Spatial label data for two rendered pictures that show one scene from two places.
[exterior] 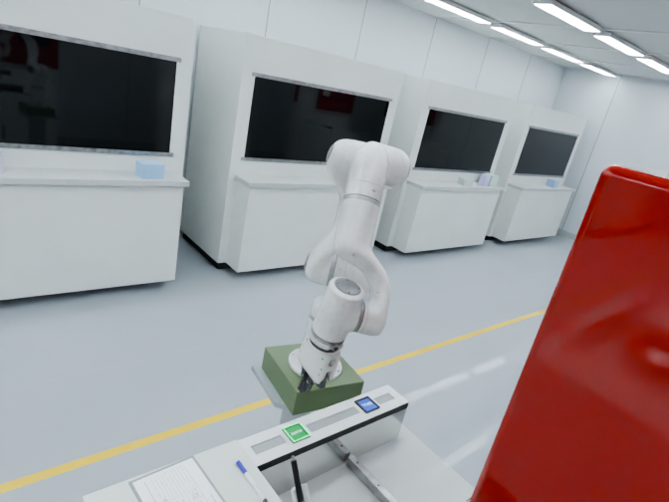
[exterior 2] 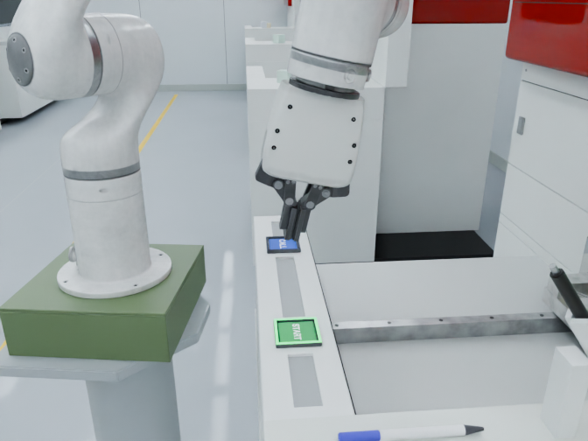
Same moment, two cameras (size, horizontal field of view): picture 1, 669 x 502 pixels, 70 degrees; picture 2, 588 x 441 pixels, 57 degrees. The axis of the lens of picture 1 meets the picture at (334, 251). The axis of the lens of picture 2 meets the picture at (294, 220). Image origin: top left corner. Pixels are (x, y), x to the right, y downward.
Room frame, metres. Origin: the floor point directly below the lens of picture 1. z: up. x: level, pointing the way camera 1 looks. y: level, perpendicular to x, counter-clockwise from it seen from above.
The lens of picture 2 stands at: (0.66, 0.45, 1.35)
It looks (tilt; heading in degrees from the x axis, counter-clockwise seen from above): 23 degrees down; 309
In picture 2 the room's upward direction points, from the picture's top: straight up
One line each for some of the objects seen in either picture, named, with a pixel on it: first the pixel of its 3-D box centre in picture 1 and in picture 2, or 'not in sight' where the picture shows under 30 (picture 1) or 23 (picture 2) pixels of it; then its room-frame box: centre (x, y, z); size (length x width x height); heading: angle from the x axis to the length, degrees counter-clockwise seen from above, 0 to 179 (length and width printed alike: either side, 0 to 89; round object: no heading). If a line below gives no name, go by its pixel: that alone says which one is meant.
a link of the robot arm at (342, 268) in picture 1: (343, 288); (110, 93); (1.43, -0.06, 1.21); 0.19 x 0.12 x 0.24; 91
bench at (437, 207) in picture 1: (436, 167); not in sight; (6.25, -1.05, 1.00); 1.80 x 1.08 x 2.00; 133
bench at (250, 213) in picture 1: (298, 158); not in sight; (4.73, 0.54, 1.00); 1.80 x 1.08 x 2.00; 133
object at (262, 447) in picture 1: (328, 438); (289, 325); (1.10, -0.09, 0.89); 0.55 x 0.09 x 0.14; 133
